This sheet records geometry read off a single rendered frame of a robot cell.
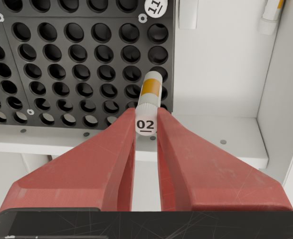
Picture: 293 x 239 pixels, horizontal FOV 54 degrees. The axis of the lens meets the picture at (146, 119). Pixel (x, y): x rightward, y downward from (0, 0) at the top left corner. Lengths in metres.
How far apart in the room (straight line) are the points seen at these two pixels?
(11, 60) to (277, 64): 0.20
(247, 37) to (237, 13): 0.02
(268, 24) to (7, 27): 0.18
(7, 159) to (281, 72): 0.34
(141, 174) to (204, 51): 0.26
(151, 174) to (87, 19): 0.32
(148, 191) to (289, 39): 0.34
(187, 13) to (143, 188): 0.32
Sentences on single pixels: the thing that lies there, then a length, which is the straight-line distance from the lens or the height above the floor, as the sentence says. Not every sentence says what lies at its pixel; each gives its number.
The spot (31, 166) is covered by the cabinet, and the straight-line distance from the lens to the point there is 0.48.
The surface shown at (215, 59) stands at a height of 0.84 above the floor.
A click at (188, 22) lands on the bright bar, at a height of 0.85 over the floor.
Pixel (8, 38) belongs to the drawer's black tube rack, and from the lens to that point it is 0.22.
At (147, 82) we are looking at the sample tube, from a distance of 0.15.
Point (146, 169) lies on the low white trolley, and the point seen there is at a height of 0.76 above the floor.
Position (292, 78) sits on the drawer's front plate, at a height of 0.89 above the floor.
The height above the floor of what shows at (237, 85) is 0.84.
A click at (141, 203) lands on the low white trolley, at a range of 0.52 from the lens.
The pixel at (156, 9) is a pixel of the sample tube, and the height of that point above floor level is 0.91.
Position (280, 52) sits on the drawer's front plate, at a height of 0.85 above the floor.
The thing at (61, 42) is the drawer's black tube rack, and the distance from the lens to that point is 0.20.
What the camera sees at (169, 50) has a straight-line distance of 0.19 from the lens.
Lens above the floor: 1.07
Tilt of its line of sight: 53 degrees down
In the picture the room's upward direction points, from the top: 168 degrees counter-clockwise
